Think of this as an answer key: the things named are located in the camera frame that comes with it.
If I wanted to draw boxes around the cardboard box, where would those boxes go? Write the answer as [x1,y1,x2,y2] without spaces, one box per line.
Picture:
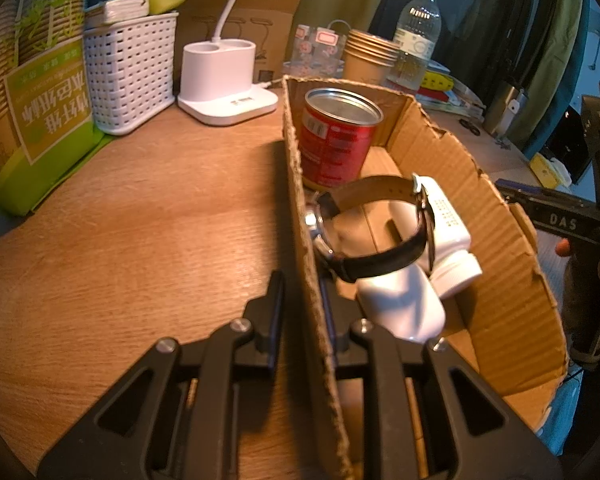
[282,77,568,479]

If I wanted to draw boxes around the white pill bottle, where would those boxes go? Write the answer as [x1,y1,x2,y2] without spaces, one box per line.
[413,177,482,300]

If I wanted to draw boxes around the white earbuds case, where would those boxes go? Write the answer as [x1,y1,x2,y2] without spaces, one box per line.
[356,264,445,342]

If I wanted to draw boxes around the black strap wristwatch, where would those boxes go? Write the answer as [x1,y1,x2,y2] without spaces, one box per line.
[302,174,436,284]

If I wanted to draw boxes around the red tin can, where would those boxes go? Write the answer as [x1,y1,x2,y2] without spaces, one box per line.
[298,87,384,191]

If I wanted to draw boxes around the person hand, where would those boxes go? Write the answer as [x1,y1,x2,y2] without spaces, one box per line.
[555,238,572,258]

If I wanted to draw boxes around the yellow tissue box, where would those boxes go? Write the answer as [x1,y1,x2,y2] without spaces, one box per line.
[529,153,572,190]

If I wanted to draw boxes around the metal keys bunch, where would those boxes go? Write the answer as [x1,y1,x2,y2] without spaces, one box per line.
[494,136,512,151]

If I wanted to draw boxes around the black scissors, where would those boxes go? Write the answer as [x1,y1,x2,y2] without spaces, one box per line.
[458,118,481,136]

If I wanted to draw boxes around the steel thermos with tag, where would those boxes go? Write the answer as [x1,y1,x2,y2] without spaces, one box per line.
[482,81,528,139]

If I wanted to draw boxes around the red book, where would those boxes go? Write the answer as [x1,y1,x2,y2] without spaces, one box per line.
[416,87,450,103]

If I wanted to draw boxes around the clear water bottle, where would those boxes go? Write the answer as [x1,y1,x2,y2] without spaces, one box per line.
[388,0,442,92]

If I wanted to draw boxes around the stacked brown paper cups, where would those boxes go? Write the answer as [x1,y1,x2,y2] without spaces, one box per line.
[342,29,400,86]

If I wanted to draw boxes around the clear patterned glass cup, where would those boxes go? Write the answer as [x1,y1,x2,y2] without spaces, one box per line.
[283,24,347,78]

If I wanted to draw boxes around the green paper cup package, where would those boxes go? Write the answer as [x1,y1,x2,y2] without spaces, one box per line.
[0,0,106,217]

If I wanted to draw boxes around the white desk lamp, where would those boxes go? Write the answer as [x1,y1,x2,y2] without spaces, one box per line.
[178,0,278,127]

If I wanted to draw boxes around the white plastic basket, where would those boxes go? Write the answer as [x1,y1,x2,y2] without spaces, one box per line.
[83,12,178,136]

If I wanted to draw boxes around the brown lamp packaging box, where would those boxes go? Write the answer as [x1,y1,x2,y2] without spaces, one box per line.
[173,0,301,90]

